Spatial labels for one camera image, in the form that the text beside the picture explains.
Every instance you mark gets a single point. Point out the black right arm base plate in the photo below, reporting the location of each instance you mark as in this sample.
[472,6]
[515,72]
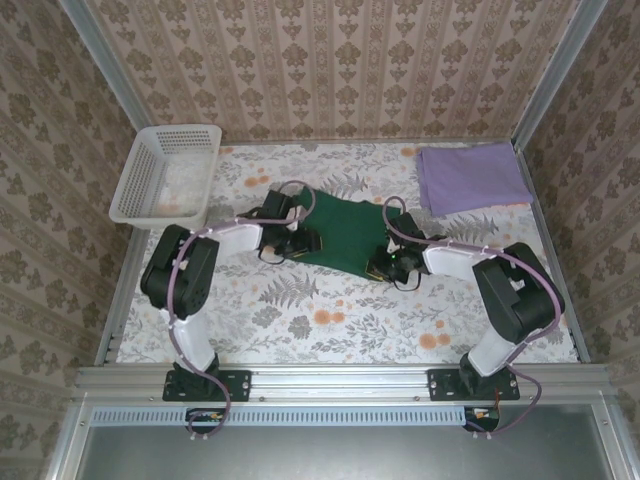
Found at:
[440,385]

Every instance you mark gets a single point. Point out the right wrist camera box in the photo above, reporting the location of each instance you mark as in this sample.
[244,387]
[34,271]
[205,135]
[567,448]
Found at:
[392,246]

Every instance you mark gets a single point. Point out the floral tablecloth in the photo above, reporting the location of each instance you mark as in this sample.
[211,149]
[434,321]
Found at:
[350,320]

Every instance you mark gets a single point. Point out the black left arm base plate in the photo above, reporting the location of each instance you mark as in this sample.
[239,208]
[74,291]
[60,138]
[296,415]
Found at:
[240,385]

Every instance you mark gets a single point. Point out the aluminium frame post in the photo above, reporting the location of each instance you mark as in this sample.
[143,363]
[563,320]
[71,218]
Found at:
[560,80]
[115,85]

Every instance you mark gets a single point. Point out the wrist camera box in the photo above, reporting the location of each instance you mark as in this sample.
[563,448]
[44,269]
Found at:
[392,246]
[300,214]

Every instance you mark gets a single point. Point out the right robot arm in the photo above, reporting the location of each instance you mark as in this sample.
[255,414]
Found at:
[520,300]

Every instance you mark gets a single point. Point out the purple folded t-shirt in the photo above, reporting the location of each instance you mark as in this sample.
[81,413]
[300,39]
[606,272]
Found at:
[470,175]

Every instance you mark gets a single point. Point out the aluminium mounting rail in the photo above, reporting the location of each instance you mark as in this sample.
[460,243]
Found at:
[340,382]

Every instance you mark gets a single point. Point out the green t-shirt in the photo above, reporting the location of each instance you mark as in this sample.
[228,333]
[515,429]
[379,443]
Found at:
[345,230]

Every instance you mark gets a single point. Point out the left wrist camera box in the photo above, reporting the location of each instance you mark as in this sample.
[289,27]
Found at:
[300,214]

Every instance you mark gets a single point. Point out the black connector box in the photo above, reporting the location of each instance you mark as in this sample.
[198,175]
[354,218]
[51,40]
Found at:
[205,419]
[482,417]

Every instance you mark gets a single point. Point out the white plastic basket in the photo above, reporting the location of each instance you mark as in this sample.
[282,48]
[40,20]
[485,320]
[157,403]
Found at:
[150,170]

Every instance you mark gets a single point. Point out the grey metal panel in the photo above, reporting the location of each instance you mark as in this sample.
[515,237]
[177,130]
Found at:
[340,455]

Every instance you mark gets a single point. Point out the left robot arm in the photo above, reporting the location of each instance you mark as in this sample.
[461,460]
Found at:
[190,280]

